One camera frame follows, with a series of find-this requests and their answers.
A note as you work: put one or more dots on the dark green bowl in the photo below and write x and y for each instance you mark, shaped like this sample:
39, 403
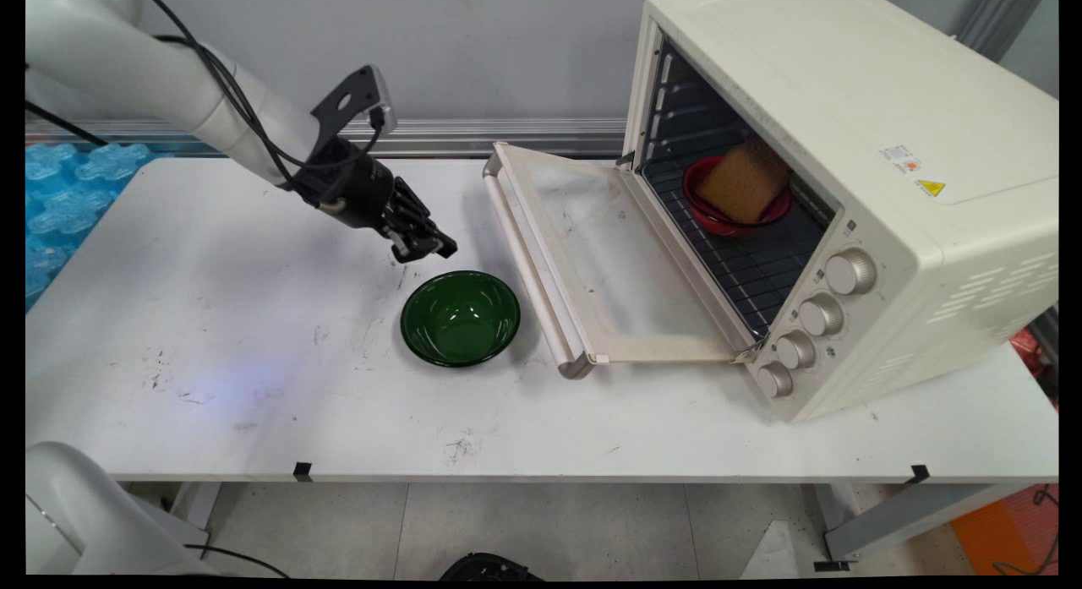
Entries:
460, 319

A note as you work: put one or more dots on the white label sticker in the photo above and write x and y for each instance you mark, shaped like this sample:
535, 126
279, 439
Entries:
900, 158

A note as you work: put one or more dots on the blue bubble wrap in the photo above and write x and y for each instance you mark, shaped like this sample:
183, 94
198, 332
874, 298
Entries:
68, 200

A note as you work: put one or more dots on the yellow warning sticker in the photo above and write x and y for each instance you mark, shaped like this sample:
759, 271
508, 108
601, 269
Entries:
930, 188

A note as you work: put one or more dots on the white table leg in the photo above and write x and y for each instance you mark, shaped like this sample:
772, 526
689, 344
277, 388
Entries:
194, 504

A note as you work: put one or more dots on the grey metal table leg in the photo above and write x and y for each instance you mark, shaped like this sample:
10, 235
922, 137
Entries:
913, 513

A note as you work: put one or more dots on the aluminium rail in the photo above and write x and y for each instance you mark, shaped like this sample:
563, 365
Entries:
507, 137

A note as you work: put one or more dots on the grey vertical post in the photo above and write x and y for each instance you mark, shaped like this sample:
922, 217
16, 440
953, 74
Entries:
997, 23

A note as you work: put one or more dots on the red bowl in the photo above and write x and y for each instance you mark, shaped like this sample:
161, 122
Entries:
718, 221

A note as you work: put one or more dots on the brown bread slice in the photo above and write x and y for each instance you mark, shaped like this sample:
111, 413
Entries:
744, 182

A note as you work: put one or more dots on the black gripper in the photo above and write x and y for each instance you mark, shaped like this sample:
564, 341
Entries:
351, 188

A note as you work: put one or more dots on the black round floor object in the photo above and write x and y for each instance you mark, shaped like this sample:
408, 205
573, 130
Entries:
490, 568

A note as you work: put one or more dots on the large silver oven knob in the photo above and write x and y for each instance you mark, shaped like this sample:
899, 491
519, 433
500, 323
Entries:
849, 271

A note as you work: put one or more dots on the red object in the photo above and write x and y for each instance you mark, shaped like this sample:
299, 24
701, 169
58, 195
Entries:
1027, 352

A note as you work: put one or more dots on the cream toaster oven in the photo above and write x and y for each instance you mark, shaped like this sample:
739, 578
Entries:
845, 107

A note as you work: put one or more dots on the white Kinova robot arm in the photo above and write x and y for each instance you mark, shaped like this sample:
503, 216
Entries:
127, 65

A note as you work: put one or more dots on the orange floor mat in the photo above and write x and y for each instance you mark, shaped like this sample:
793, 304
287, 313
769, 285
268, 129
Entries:
1006, 534

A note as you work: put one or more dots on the black tape piece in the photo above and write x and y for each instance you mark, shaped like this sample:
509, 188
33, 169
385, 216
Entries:
920, 473
302, 471

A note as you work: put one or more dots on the cream glass oven door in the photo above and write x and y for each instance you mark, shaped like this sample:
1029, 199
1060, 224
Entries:
609, 268

